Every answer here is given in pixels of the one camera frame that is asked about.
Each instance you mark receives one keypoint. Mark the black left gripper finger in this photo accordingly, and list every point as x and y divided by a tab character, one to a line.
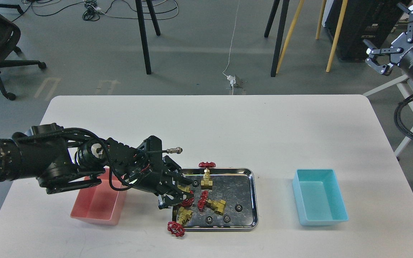
174	197
173	171

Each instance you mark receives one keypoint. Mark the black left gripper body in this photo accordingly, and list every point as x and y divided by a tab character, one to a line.
142	167

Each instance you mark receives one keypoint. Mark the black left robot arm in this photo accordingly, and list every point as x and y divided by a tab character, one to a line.
67	159

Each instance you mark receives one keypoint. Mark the pink plastic box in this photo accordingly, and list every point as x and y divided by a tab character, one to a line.
100	204

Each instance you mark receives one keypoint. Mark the blue plastic box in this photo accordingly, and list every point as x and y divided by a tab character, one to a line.
318	197

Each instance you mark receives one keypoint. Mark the metal tray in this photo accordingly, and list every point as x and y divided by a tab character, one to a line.
235	186

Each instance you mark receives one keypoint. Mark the black and wood easel legs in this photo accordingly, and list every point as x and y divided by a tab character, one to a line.
281	46

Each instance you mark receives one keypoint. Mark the brass valve bottom red handle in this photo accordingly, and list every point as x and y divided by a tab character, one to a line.
177	227

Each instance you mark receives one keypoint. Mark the brass valve top red handle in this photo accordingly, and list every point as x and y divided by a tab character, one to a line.
206	181

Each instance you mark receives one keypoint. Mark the white power adapter with cable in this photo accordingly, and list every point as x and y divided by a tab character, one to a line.
232	79

